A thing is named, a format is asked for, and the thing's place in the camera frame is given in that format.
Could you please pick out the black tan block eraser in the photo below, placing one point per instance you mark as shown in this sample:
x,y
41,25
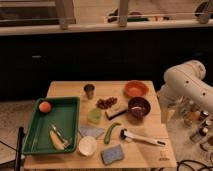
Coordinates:
x,y
115,111

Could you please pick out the orange fruit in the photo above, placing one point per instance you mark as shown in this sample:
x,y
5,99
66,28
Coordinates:
x,y
45,107

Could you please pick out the bunch of brown grapes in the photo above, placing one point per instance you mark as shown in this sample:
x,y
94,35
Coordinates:
x,y
106,103

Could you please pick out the green plastic tray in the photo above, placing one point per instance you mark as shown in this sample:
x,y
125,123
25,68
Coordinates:
x,y
64,115

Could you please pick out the metal cup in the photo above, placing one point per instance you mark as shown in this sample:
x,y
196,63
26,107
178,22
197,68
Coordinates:
x,y
89,90

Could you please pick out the black stand pole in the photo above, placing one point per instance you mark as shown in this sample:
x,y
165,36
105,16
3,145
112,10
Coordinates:
x,y
18,154

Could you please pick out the orange bowl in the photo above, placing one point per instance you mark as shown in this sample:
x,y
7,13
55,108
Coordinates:
x,y
135,88

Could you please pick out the white black dish brush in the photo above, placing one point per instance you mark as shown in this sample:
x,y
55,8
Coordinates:
x,y
129,137

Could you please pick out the white round bowl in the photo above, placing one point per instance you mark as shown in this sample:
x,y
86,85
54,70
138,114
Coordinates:
x,y
87,145

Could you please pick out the blue sponge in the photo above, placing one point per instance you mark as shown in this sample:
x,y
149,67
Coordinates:
x,y
112,154

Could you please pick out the metal fork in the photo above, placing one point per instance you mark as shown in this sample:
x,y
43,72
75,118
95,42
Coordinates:
x,y
65,142

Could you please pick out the grey cloth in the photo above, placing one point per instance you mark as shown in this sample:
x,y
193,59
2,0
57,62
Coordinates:
x,y
95,132

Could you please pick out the green plastic cup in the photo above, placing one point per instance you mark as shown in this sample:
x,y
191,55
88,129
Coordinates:
x,y
95,115

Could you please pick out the dark red bowl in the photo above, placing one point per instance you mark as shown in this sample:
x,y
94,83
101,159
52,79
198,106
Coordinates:
x,y
139,107

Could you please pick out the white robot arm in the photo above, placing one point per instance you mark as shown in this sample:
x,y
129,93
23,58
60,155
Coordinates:
x,y
185,80

